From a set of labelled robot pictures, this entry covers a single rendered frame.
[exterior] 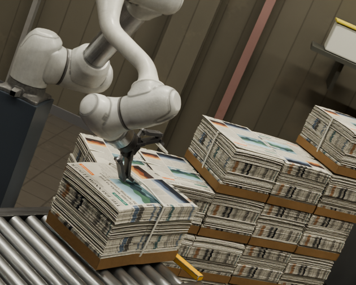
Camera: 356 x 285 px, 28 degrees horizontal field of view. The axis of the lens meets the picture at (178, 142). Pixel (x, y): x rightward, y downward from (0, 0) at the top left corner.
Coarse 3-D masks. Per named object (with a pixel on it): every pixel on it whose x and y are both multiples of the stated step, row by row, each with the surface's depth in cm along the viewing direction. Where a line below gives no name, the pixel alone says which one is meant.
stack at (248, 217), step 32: (96, 160) 301; (160, 160) 335; (192, 192) 318; (192, 224) 326; (224, 224) 333; (256, 224) 340; (288, 224) 348; (192, 256) 333; (224, 256) 340; (256, 256) 348; (288, 256) 356
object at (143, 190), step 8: (112, 168) 241; (136, 184) 235; (144, 192) 231; (152, 200) 227; (160, 208) 227; (168, 208) 229; (152, 224) 228; (160, 224) 231; (144, 240) 230; (152, 240) 233
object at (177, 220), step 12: (132, 168) 248; (144, 168) 253; (144, 180) 242; (156, 180) 246; (156, 192) 236; (168, 192) 241; (180, 192) 245; (168, 204) 231; (180, 204) 235; (192, 204) 240; (168, 216) 231; (180, 216) 236; (192, 216) 241; (168, 228) 235; (180, 228) 240; (156, 240) 234; (168, 240) 239; (180, 240) 244
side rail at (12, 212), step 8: (0, 208) 233; (8, 208) 235; (16, 208) 238; (24, 208) 240; (32, 208) 242; (40, 208) 245; (48, 208) 247; (0, 216) 228; (8, 216) 231; (24, 216) 236; (40, 216) 241
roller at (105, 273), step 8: (48, 224) 239; (56, 232) 236; (64, 240) 233; (72, 248) 230; (80, 256) 228; (88, 264) 225; (96, 272) 222; (104, 272) 222; (104, 280) 220; (112, 280) 219
